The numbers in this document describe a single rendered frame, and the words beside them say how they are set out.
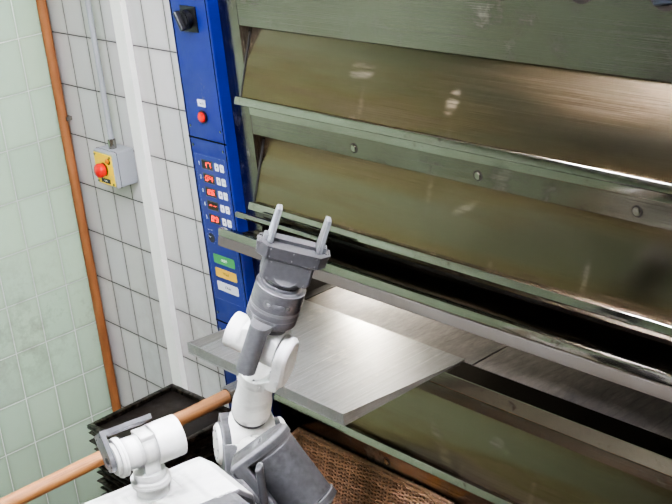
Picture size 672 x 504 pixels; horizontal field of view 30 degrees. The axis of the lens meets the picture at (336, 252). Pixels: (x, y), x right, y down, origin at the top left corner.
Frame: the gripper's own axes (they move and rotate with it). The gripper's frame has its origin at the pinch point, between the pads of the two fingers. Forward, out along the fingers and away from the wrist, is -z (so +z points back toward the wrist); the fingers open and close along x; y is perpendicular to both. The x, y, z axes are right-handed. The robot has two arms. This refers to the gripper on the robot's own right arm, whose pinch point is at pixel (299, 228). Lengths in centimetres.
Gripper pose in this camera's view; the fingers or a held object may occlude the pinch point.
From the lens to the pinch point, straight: 206.7
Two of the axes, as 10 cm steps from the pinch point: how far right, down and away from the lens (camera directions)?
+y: -0.5, -4.7, 8.8
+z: -2.9, 8.5, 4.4
